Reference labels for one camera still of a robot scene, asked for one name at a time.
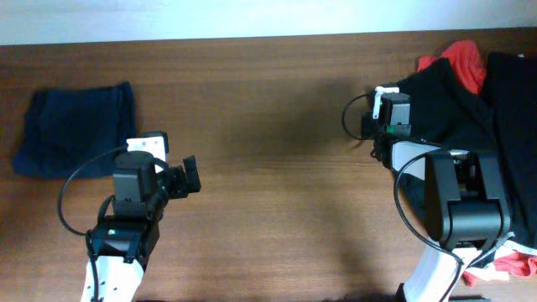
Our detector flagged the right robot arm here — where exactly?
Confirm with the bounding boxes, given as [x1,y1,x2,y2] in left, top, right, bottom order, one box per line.
[371,86,511,302]

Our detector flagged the black garment with white letters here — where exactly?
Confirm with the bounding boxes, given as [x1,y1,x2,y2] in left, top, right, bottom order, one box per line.
[482,52,536,249]

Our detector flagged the folded navy blue garment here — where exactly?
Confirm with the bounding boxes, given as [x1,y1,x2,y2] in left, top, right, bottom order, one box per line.
[13,81,137,179]

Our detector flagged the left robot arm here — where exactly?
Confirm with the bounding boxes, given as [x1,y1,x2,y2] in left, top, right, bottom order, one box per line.
[81,151,201,302]

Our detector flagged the red and white garment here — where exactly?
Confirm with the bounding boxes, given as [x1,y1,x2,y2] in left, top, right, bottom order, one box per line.
[462,240,536,288]

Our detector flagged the black shorts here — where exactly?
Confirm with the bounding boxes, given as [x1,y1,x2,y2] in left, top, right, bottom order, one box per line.
[394,58,517,240]

